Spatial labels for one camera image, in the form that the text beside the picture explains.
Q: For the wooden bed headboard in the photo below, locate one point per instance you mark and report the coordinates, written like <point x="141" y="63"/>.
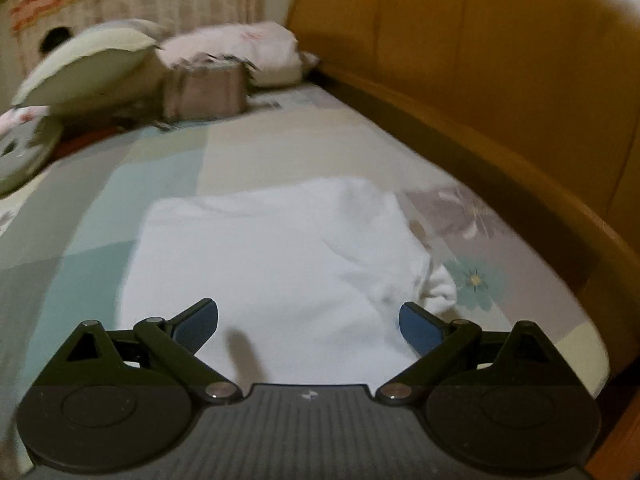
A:
<point x="475" y="60"/>

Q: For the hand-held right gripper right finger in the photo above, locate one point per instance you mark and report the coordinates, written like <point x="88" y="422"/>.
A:
<point x="420" y="331"/>

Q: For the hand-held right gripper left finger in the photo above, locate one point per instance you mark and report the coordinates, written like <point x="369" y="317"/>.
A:
<point x="196" y="326"/>

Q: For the pink floral quilt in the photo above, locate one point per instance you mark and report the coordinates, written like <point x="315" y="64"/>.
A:
<point x="260" y="50"/>

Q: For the red flat item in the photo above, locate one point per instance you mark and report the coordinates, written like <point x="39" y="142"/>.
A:
<point x="85" y="142"/>

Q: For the pink handbag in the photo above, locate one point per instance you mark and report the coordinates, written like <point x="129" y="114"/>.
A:
<point x="205" y="90"/>

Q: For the cream pillow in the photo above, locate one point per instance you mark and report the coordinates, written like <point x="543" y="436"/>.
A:
<point x="85" y="70"/>

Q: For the white printed sweatshirt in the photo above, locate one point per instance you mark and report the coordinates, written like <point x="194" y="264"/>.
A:
<point x="275" y="270"/>

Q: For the patchwork bed sheet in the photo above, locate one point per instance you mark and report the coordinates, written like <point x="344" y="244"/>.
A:
<point x="200" y="160"/>

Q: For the grey round cushion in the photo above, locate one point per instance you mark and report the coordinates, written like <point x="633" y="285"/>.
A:
<point x="22" y="155"/>

